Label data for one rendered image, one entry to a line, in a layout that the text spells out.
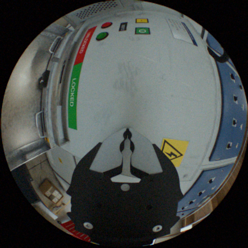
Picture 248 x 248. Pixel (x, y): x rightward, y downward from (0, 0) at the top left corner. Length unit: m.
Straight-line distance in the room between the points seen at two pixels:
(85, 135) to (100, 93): 0.09
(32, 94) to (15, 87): 0.11
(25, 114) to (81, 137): 0.29
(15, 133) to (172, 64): 0.50
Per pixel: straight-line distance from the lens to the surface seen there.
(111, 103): 0.15
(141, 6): 0.53
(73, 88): 0.22
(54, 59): 0.28
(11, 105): 0.41
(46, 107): 0.35
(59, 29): 0.52
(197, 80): 0.17
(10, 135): 0.42
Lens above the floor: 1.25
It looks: 15 degrees down
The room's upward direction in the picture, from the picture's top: 98 degrees clockwise
